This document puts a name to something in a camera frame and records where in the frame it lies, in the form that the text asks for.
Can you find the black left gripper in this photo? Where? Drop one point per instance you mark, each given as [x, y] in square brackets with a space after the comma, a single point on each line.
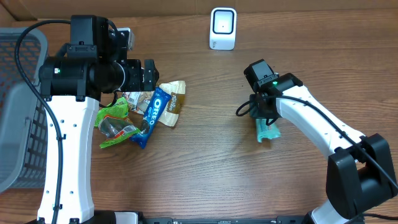
[137, 83]

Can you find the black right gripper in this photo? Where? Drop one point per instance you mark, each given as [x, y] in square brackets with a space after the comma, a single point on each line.
[255, 113]

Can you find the beige pastry snack packet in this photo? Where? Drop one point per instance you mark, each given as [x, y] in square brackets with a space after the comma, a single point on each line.
[139, 101]

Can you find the white snack packet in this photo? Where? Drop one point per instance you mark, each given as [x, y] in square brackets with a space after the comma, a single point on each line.
[266, 129]

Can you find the blue oreo packet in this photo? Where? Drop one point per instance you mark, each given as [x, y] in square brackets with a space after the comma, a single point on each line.
[152, 114]

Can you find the green snack packet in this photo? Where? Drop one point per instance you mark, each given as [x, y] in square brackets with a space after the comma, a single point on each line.
[115, 124]

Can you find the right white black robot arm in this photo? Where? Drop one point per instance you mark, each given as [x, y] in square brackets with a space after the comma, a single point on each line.
[360, 170]

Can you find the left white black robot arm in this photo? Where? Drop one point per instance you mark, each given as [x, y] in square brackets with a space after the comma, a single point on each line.
[93, 63]

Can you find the white barcode scanner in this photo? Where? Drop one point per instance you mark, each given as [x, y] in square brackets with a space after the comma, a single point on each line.
[223, 28]

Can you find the grey plastic mesh basket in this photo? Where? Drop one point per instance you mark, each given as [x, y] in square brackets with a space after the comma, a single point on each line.
[23, 124]

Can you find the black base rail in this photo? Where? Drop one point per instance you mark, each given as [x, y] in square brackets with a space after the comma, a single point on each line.
[233, 220]

